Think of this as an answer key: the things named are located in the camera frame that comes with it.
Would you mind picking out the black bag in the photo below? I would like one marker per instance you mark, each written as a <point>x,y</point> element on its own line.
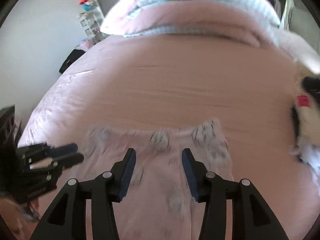
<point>72,57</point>

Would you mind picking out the folded white striped garment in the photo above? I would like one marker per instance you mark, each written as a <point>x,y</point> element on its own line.
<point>307,153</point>

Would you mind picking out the light pink pillow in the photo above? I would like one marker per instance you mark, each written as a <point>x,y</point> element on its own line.
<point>298,49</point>

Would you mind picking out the folded cream garment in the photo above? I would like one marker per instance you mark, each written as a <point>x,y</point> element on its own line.
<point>306,106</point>

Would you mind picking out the pink bed sheet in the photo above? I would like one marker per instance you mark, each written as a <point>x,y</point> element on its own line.
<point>172,81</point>

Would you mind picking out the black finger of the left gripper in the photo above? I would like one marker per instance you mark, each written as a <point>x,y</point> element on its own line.
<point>62,150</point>
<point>67,160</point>

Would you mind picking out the folded navy garment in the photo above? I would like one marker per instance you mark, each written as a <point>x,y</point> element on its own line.
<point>311,85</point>

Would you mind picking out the pink cartoon print pajama pants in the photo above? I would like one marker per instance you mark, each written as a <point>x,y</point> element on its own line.
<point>158,204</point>

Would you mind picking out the folded pink checkered duvet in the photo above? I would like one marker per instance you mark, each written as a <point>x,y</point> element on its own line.
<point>248,21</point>

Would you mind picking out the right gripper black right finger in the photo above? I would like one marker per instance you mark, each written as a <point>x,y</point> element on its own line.
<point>252,216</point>

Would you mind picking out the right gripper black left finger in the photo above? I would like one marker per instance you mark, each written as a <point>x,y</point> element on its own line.
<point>65,217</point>

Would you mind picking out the white shelf rack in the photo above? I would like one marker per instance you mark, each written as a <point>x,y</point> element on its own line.
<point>91,26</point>

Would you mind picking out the person left hand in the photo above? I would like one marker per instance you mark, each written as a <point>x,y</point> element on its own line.
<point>20,220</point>

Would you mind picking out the red blue wall toy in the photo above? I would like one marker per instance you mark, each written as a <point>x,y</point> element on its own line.
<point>87,5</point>

